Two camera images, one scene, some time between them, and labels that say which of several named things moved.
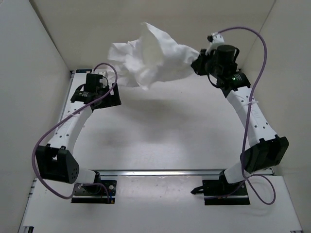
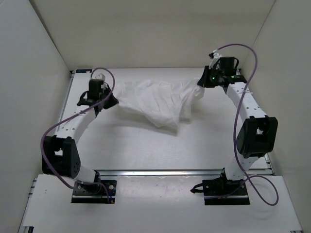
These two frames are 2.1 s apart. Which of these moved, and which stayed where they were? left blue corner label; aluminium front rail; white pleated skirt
Moved: white pleated skirt
Stayed: aluminium front rail; left blue corner label
